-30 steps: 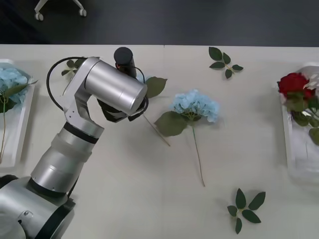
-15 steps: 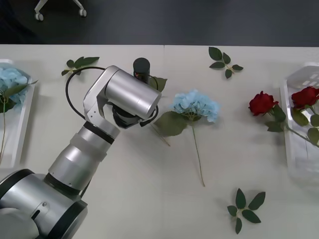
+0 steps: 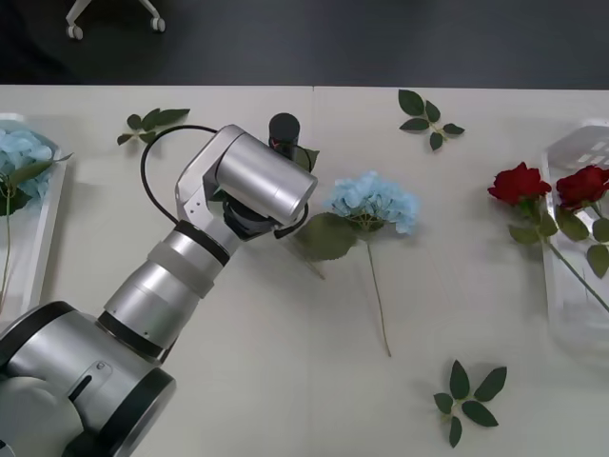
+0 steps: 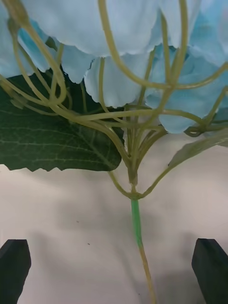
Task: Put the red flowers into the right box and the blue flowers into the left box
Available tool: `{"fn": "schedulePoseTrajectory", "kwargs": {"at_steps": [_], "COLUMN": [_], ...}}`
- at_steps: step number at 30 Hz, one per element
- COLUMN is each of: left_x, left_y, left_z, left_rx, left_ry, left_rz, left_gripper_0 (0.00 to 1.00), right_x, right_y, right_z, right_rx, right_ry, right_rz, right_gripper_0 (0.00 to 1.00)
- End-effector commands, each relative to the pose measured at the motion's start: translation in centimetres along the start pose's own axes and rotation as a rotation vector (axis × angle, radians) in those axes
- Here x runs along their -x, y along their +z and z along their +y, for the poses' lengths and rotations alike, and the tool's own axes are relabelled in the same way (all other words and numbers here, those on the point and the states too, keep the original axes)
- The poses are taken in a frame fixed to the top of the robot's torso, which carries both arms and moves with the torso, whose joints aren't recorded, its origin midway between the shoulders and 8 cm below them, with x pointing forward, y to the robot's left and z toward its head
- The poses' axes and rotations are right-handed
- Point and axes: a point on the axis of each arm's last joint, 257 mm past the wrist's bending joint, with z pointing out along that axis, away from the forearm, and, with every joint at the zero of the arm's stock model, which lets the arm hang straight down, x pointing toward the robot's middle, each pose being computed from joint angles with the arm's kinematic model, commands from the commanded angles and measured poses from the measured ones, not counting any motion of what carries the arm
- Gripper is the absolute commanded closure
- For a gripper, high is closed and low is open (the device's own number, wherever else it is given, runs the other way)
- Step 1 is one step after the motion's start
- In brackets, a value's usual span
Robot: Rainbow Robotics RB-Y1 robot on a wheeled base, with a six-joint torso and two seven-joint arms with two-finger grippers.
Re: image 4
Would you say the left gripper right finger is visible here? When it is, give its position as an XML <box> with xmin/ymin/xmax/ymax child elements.
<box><xmin>191</xmin><ymin>237</ymin><xmax>228</xmax><ymax>304</ymax></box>

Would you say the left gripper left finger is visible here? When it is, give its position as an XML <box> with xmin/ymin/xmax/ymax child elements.
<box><xmin>0</xmin><ymin>239</ymin><xmax>32</xmax><ymax>304</ymax></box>

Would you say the pale blue flower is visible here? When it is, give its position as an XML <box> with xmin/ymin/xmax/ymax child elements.
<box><xmin>0</xmin><ymin>0</ymin><xmax>228</xmax><ymax>304</ymax></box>

